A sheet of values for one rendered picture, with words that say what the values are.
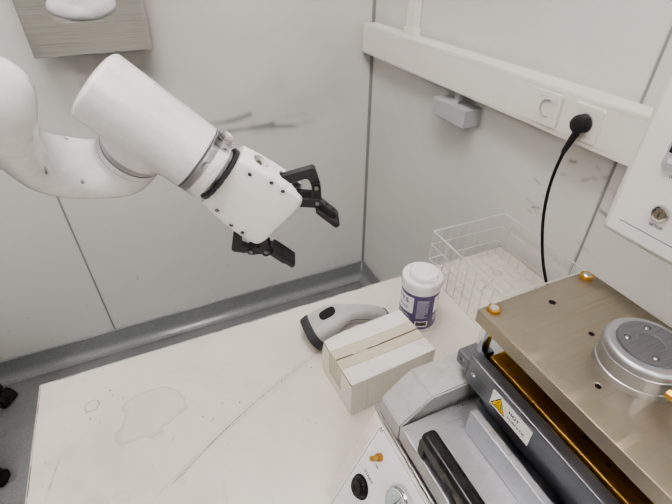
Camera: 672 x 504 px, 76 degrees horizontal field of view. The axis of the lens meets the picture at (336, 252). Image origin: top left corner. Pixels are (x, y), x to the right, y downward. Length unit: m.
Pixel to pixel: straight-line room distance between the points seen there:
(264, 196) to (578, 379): 0.40
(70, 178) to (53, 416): 0.55
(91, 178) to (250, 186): 0.18
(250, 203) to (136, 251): 1.35
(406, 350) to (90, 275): 1.40
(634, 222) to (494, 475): 0.35
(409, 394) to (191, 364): 0.52
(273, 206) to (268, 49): 1.16
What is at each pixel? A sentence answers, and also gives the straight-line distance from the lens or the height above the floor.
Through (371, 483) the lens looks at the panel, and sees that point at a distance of 0.68.
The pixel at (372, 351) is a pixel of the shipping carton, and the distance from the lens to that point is 0.83.
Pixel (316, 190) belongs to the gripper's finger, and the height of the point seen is 1.20.
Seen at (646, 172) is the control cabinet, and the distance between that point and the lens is 0.63.
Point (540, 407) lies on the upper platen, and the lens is 0.53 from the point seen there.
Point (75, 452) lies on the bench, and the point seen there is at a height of 0.75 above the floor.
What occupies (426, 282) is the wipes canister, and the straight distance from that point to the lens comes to 0.90.
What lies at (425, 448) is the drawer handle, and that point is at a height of 1.00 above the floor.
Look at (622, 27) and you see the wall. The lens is 1.06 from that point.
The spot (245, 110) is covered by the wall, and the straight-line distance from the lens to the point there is 1.69.
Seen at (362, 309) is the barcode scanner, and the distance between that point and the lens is 0.94.
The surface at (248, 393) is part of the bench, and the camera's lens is 0.89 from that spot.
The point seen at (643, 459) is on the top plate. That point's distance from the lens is 0.48.
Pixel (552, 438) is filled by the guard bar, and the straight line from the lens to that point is 0.52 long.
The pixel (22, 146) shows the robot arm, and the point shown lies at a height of 1.32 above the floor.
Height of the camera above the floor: 1.46
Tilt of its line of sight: 36 degrees down
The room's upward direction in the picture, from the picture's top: straight up
